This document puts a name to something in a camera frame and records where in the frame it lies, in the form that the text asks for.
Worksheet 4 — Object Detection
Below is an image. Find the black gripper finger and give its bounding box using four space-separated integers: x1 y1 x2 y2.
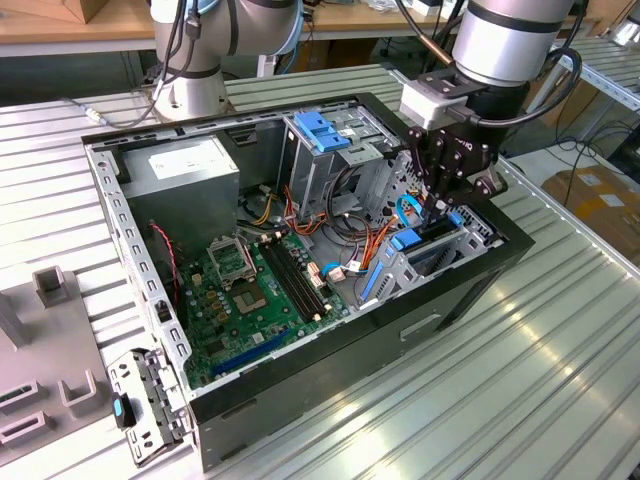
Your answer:
406 126 452 225
433 148 510 227

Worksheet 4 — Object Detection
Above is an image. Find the blue data wire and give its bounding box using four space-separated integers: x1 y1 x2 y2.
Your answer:
396 193 427 230

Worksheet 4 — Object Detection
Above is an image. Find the hard disk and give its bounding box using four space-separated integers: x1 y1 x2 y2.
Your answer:
358 212 464 304

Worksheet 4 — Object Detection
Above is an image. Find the perforated metal disk bay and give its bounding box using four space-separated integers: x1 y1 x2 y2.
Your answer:
349 147 504 309

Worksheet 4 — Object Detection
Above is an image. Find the large brown cardboard box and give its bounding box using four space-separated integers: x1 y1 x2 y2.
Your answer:
542 167 640 251

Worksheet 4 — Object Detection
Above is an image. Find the blue plastic drive latch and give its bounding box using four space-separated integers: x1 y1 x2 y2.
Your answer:
293 112 354 154

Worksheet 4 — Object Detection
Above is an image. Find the grey metal drive cage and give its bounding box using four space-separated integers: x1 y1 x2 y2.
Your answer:
277 107 401 216

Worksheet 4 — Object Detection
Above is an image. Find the metal slat shelf table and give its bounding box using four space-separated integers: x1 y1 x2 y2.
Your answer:
544 37 640 146

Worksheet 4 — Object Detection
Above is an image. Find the black RAM slot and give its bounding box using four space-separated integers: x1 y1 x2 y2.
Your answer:
264 238 316 323
279 234 330 316
257 240 310 325
272 236 323 320

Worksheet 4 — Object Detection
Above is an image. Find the black open PC case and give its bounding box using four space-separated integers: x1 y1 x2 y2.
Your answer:
79 92 536 474

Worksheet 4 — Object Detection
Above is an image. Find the CPU socket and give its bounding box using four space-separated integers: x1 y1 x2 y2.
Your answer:
230 282 272 317

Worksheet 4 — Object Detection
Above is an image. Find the green motherboard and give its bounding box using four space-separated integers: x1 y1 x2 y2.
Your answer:
177 229 351 391

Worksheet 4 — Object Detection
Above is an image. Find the grey power supply unit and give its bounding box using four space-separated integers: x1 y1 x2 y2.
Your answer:
119 134 242 256

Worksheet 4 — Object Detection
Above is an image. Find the blue expansion slot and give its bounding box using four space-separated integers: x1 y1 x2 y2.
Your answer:
209 327 294 379

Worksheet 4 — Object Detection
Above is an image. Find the long wooden desk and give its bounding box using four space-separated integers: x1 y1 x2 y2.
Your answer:
0 0 604 59

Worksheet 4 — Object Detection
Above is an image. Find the grey parts rack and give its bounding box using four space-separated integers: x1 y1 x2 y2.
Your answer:
0 263 115 449

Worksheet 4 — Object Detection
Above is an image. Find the black camera cable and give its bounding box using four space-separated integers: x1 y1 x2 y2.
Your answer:
452 44 584 126

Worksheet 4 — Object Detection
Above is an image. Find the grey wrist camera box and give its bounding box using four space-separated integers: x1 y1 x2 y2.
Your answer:
398 74 481 129

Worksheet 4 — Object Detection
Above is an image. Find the black cable bundle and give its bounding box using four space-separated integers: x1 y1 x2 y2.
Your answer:
323 167 371 241

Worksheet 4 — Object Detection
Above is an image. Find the copper coloured hose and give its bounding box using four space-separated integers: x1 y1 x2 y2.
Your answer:
394 0 455 65

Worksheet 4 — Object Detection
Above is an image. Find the orange red wire bundle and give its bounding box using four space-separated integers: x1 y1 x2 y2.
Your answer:
282 184 329 237

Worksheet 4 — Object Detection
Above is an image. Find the white plug with blue wire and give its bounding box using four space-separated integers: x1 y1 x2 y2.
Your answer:
319 259 361 284

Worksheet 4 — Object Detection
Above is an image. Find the yellow orange wire bundle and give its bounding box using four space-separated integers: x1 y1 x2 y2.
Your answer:
238 193 282 227

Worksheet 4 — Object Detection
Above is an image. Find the metal socket cover frame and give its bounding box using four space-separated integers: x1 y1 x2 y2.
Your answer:
206 233 259 290

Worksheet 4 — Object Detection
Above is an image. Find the red black twisted wire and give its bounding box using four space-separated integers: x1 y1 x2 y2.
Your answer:
149 223 180 304

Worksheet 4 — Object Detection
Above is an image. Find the metal card retention bracket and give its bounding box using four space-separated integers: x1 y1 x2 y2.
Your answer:
107 347 194 469

